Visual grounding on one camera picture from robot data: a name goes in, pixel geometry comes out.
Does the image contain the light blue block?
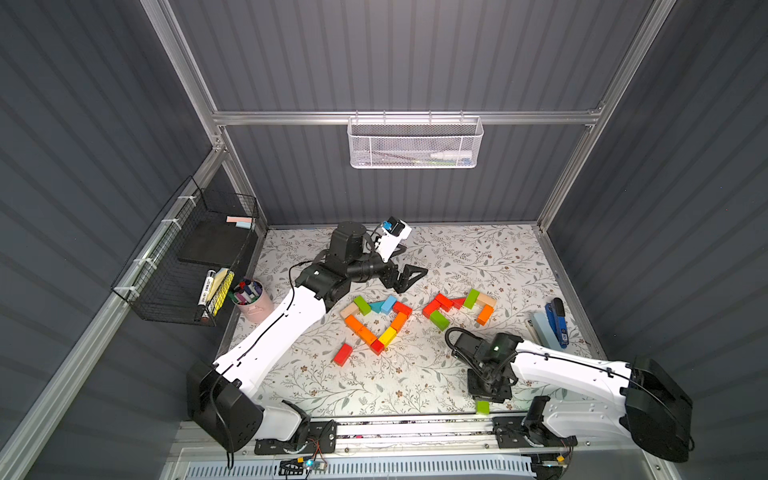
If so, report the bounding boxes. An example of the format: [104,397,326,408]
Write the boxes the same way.
[380,295,397,314]

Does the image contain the green block bottom pair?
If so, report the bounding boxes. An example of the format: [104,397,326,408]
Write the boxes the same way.
[476,400,490,415]

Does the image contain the red block low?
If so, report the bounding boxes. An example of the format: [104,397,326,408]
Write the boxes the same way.
[435,293,454,312]

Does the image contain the beige wooden block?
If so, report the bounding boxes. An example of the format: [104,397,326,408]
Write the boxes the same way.
[339,303,360,319]

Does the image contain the orange block low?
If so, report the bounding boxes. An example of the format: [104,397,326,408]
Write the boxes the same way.
[356,327,378,345]

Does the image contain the red small block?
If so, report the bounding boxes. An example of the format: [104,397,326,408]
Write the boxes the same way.
[370,340,385,355]

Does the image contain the red long block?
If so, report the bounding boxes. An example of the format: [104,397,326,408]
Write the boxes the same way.
[333,343,354,367]

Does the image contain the yellow block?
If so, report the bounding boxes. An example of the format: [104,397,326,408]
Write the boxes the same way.
[379,327,398,347]

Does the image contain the orange block bottom pair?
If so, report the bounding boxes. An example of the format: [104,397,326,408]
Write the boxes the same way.
[476,305,494,325]

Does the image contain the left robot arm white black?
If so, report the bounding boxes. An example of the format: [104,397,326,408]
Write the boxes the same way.
[187,217,428,459]

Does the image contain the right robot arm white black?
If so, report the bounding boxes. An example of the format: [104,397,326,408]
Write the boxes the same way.
[444,327,695,463]

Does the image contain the blue stapler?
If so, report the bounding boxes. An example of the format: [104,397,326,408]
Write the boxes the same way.
[545,297,570,349]

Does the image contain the pink pen cup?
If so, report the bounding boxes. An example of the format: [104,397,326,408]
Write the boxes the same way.
[228,278,274,326]

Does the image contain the yellow highlighter pack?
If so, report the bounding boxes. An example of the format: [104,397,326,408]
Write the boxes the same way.
[205,268,234,318]

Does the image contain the white marker in basket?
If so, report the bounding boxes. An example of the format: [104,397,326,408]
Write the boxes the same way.
[430,150,475,166]

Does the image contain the black notebook in basket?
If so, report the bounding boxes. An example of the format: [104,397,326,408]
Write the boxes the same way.
[177,221,251,267]

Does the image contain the small circuit board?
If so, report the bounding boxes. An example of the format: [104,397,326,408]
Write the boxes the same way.
[277,457,328,479]

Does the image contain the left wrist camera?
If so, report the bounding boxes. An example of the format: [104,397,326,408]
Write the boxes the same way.
[374,217,412,262]

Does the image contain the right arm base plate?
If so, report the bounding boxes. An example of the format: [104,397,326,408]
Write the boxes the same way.
[491,415,578,449]

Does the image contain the white wire mesh basket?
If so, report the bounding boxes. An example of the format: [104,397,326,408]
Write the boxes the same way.
[347,115,484,170]

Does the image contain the black wire mesh basket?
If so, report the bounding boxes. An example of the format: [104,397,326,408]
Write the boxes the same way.
[112,178,261,327]

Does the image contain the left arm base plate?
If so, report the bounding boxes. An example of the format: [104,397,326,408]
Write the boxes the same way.
[254,420,338,455]

